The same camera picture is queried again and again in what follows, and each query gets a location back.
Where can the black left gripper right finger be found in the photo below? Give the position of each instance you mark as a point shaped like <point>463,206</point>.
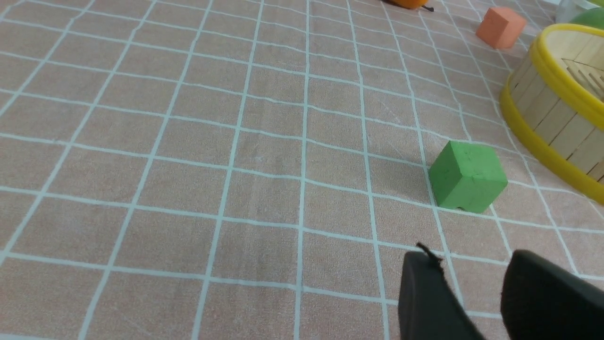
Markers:
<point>542,301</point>

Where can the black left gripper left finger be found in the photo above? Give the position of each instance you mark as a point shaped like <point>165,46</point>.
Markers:
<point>427,308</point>

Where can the bamboo steamer basket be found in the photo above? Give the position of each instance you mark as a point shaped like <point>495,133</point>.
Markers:
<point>553,103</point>

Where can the green foam cube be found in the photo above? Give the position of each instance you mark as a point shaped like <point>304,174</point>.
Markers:
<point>467,177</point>

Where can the orange foam cube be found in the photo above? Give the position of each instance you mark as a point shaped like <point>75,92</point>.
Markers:
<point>501,27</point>

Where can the green toy apple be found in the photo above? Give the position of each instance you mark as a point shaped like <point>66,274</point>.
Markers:
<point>592,17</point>

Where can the green lidded white box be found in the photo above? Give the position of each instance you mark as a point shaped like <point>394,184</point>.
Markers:
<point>567,10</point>

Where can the pink checkered tablecloth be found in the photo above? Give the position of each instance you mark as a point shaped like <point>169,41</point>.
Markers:
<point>258,169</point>

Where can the orange yellow toy pear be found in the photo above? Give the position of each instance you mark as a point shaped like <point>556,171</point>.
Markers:
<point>412,4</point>

